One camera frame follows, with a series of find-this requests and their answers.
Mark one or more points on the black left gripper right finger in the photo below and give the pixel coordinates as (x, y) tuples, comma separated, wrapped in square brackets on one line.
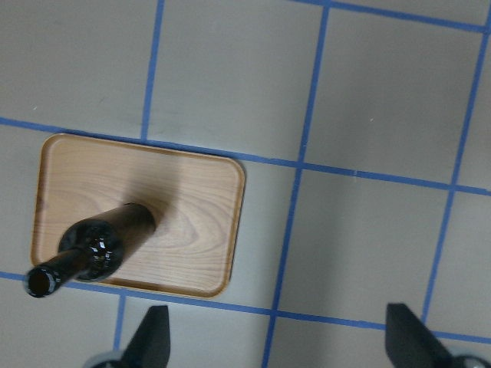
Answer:
[(408, 343)]

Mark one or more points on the dark wine bottle carried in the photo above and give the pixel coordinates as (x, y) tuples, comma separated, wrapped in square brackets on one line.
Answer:
[(93, 249)]

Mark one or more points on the wooden serving tray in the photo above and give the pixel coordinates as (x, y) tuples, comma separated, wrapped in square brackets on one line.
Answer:
[(195, 198)]

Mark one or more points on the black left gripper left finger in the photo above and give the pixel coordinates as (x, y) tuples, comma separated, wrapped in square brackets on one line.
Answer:
[(150, 345)]

